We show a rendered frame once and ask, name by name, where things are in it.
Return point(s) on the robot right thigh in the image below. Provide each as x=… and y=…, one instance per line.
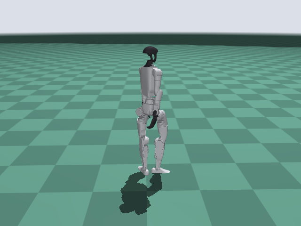
x=162, y=126

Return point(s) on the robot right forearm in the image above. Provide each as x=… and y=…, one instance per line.
x=157, y=100

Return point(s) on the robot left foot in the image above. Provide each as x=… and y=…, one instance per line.
x=145, y=172

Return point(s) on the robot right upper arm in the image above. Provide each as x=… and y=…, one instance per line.
x=157, y=74

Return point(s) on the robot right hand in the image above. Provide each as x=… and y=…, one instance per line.
x=153, y=122

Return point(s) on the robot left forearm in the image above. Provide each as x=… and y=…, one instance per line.
x=143, y=97

